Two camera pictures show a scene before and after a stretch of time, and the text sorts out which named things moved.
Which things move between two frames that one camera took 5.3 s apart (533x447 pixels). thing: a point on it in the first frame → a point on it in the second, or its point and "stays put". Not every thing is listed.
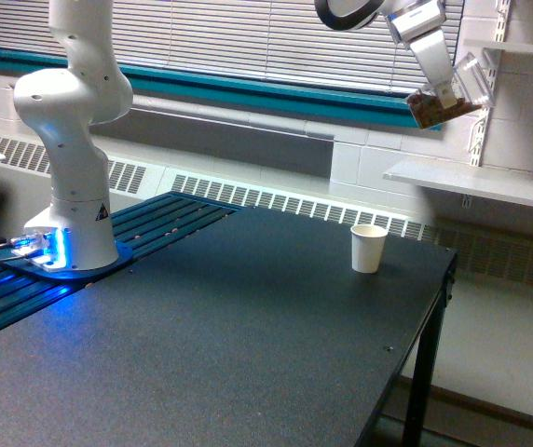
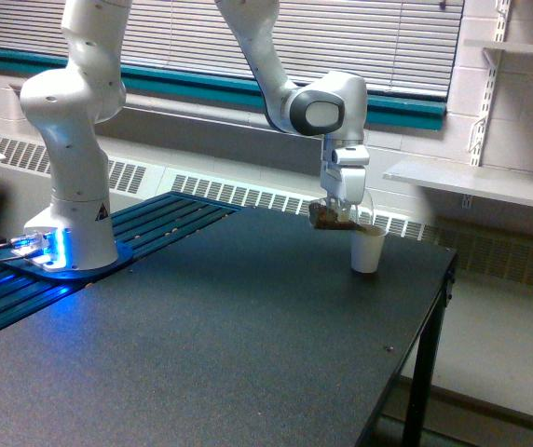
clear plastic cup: [472, 89] → [343, 210]
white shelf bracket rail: [475, 150] stays put
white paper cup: [368, 246] stays put
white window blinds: [287, 40] stays put
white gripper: [430, 49] → [344, 172]
